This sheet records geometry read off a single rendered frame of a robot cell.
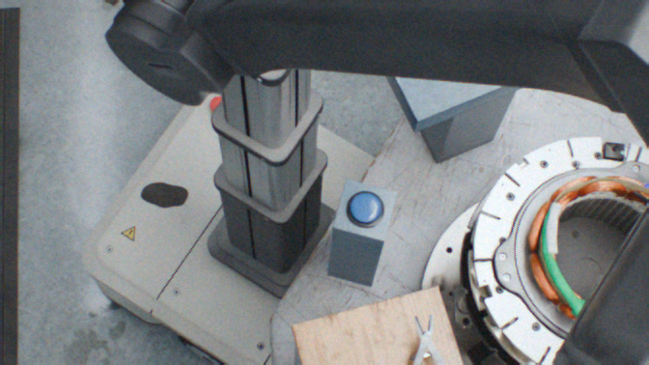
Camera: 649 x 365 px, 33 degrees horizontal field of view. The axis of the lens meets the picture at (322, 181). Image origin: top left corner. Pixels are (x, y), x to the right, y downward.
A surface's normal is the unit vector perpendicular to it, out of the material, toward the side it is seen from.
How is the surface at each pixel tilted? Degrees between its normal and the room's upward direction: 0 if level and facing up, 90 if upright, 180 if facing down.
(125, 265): 0
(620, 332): 90
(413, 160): 0
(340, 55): 92
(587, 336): 80
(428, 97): 0
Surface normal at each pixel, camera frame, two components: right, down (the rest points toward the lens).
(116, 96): 0.03, -0.33
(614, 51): -0.53, 0.80
